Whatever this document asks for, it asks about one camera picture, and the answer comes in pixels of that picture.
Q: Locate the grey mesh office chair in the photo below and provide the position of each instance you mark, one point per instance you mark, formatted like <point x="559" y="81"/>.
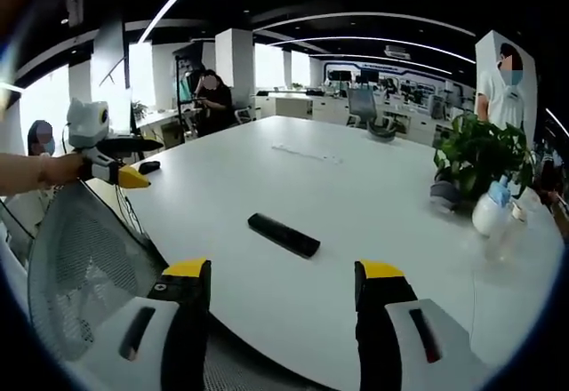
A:
<point x="75" y="257"/>

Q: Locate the white bottle with blue cap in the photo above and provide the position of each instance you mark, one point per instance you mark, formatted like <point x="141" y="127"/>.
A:
<point x="489" y="211"/>

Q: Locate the green potted plant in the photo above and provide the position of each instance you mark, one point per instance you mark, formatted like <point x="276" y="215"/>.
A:
<point x="478" y="155"/>

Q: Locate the clear plastic bottle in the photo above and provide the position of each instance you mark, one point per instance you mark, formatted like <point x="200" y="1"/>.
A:
<point x="507" y="235"/>

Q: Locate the long black flat object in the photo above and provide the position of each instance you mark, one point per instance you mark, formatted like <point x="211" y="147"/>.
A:
<point x="129" y="145"/>

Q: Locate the black remote control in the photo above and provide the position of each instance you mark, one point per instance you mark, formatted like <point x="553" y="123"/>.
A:
<point x="284" y="235"/>

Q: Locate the grey swivel office chair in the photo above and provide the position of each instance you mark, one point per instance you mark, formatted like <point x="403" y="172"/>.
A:
<point x="366" y="109"/>

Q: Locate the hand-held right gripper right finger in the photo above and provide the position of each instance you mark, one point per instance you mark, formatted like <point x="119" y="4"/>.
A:
<point x="391" y="320"/>

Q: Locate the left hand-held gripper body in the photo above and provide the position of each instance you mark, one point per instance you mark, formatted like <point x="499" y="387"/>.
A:
<point x="86" y="124"/>

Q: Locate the small black oval object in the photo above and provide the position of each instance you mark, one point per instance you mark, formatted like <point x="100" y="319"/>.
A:
<point x="149" y="167"/>

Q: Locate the white strip on table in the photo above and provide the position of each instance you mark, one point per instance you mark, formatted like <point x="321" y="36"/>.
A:
<point x="306" y="153"/>

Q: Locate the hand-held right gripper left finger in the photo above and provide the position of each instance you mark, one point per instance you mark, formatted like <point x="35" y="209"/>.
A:
<point x="178" y="315"/>

